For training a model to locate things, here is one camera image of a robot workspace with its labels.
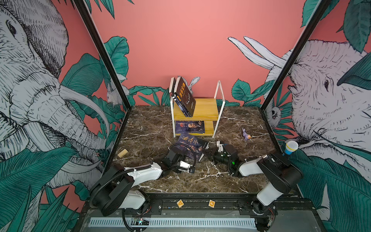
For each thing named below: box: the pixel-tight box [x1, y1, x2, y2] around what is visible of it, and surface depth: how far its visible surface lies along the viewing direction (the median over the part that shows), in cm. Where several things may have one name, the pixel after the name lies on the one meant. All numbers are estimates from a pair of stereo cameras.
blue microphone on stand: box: [285, 140, 299, 156], surface depth 73 cm
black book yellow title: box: [173, 76, 197, 118], surface depth 84 cm
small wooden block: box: [117, 148, 129, 159], surface depth 95 cm
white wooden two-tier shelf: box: [170, 80, 226, 139], surface depth 94 cm
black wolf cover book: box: [169, 76, 177, 98], surface depth 78 cm
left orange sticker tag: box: [176, 199, 185, 209], surface depth 76 cm
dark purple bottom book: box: [174, 133, 210, 162], surface depth 95 cm
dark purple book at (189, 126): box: [174, 120, 205, 134], surface depth 101 cm
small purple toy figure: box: [242, 127, 249, 141], surface depth 103 cm
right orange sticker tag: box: [208, 199, 216, 209], surface depth 76 cm
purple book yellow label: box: [171, 92, 192, 118], surface depth 82 cm
